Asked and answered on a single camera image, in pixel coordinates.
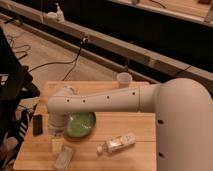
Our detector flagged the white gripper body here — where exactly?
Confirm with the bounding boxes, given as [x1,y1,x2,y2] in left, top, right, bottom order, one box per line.
[48,115,67,136]

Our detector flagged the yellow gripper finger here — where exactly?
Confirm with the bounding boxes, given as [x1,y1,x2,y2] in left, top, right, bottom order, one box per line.
[56,137,63,151]
[51,137,57,154]

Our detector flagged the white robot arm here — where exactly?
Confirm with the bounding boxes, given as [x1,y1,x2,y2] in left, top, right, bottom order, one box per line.
[47,78,213,171]

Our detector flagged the green ceramic bowl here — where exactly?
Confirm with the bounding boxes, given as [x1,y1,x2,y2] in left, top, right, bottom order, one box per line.
[66,112,96,138]

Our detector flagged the translucent plastic cup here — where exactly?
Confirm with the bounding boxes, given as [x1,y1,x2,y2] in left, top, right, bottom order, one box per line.
[117,72,132,88]

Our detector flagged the black rectangular block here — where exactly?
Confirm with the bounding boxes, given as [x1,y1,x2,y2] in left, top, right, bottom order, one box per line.
[33,115,43,136]

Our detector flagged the black equipment stand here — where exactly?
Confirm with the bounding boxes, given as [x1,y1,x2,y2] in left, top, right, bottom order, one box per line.
[0,27,40,144]

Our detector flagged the clear plastic bottle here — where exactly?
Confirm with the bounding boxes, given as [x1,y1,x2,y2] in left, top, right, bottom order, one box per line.
[97,133,136,155]

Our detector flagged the black cable on floor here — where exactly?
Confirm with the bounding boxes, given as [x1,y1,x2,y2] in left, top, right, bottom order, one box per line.
[6,34,90,82]

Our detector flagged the long metal rail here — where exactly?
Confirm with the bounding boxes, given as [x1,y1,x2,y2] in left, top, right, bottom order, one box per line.
[0,0,213,85]

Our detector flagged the white object on rail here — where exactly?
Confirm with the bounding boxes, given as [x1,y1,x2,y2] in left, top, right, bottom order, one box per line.
[44,3,65,22]

